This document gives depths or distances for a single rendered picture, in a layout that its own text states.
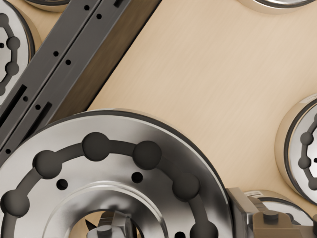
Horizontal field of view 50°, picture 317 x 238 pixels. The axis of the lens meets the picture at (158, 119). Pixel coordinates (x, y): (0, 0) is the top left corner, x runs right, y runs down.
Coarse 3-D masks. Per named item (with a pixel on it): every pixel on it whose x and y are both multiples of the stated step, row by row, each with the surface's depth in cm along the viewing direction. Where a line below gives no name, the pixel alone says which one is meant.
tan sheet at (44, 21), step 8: (8, 0) 30; (16, 0) 30; (24, 0) 30; (24, 8) 30; (32, 8) 30; (32, 16) 30; (40, 16) 30; (48, 16) 30; (56, 16) 30; (40, 24) 30; (48, 24) 30; (40, 32) 30; (48, 32) 30
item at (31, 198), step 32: (64, 128) 13; (96, 128) 13; (128, 128) 13; (160, 128) 13; (32, 160) 13; (64, 160) 13; (96, 160) 13; (128, 160) 13; (160, 160) 13; (192, 160) 13; (0, 192) 13; (32, 192) 13; (64, 192) 13; (160, 192) 13; (192, 192) 14; (0, 224) 13; (32, 224) 13; (192, 224) 13; (224, 224) 13
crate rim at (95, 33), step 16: (112, 0) 20; (128, 0) 20; (96, 16) 20; (112, 16) 20; (96, 32) 20; (112, 32) 21; (80, 48) 20; (96, 48) 20; (64, 64) 20; (80, 64) 20; (48, 80) 21; (64, 80) 20; (48, 96) 21; (64, 96) 21; (32, 112) 21; (48, 112) 21; (16, 128) 21; (32, 128) 22; (16, 144) 21; (0, 160) 21
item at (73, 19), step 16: (80, 0) 20; (96, 0) 20; (64, 16) 20; (80, 16) 20; (64, 32) 20; (80, 32) 21; (48, 48) 20; (64, 48) 20; (32, 64) 20; (48, 64) 20; (32, 80) 20; (16, 96) 21; (32, 96) 21; (0, 112) 21; (16, 112) 21; (0, 128) 21; (0, 144) 21
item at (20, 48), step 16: (0, 0) 27; (0, 16) 27; (16, 16) 27; (0, 32) 27; (16, 32) 27; (0, 48) 27; (16, 48) 27; (0, 64) 27; (16, 64) 27; (0, 80) 27; (16, 80) 27; (0, 96) 27
